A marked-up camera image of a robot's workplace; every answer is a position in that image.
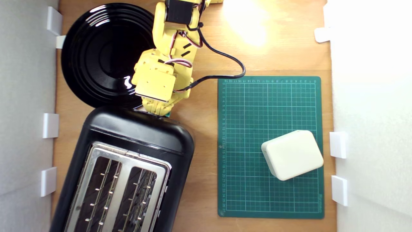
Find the white block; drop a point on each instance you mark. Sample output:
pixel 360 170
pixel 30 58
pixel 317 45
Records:
pixel 293 154

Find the black plate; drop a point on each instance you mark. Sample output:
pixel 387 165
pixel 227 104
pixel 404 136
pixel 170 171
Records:
pixel 96 64

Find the white wall clip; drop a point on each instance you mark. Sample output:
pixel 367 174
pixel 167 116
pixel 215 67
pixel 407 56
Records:
pixel 60 42
pixel 51 125
pixel 339 190
pixel 48 181
pixel 322 34
pixel 54 21
pixel 338 145

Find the green cutting mat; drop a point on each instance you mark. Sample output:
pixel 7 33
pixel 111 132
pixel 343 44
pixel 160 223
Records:
pixel 251 122

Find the black two-slot toaster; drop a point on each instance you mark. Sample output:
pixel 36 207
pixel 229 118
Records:
pixel 138 129

